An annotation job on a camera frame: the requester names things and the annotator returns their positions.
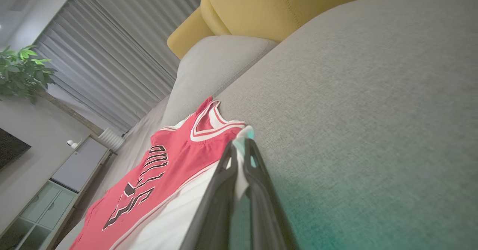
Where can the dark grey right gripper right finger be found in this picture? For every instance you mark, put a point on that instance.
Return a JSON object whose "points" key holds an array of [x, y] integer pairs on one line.
{"points": [[265, 212]]}

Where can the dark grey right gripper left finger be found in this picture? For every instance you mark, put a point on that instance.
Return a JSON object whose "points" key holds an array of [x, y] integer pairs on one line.
{"points": [[214, 212]]}

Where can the red basketball jersey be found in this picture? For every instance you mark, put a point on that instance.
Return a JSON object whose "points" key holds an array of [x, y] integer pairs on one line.
{"points": [[175, 156]]}

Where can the white ribbed plant pot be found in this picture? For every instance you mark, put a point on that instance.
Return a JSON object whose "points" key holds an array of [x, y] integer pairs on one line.
{"points": [[111, 139]]}

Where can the light grey sofa cushion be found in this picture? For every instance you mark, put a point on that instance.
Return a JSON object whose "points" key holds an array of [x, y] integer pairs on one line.
{"points": [[209, 67]]}

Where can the grey fabric sofa seat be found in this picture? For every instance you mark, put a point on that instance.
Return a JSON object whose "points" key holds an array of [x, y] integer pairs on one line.
{"points": [[373, 112]]}

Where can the white glass-door cabinet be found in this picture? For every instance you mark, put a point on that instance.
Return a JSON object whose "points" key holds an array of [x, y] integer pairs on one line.
{"points": [[56, 205]]}

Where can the grey pleated curtain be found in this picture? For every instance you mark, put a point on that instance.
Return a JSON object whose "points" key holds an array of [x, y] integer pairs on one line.
{"points": [[112, 56]]}

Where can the yellow sofa cushion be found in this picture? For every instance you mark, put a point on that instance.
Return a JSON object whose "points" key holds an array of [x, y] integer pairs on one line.
{"points": [[269, 7]]}

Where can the black television screen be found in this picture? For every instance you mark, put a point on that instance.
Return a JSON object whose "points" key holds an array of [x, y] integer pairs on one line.
{"points": [[11, 147]]}

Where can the green potted plant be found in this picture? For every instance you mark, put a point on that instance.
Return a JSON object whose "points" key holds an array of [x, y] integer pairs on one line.
{"points": [[22, 72]]}

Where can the small white security camera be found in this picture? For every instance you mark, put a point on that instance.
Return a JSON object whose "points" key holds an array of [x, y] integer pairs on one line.
{"points": [[71, 143]]}

